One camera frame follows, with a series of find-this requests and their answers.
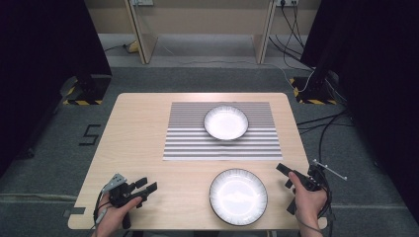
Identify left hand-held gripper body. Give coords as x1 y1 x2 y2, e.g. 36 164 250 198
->
102 173 148 208

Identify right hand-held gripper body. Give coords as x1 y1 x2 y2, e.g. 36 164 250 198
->
293 159 349 193

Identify white plate with dark rim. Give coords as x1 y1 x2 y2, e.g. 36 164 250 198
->
203 105 250 142
209 168 269 227

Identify person's right hand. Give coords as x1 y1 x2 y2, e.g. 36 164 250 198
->
288 171 329 229

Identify person's left hand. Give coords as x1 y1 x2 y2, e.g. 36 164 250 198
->
95 194 143 233

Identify grey striped placemat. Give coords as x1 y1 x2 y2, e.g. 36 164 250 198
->
162 101 284 162

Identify stand base with hazard tape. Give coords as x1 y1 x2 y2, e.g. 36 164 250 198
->
290 76 341 106
60 74 113 107

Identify dark curtain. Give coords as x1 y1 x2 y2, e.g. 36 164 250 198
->
299 0 419 226
0 0 113 181

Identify wooden desk side panel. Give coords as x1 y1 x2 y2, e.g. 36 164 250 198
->
251 0 277 65
124 0 159 65

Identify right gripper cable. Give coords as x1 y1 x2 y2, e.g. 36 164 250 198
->
297 182 336 237

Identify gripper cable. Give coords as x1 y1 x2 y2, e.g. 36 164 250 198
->
93 191 112 231
297 182 336 237

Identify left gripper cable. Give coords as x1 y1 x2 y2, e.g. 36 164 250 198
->
93 191 112 231

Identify thin black floor cable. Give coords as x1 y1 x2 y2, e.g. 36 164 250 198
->
104 42 130 53

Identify black cables from power strip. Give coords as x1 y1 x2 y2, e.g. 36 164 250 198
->
268 3 314 72

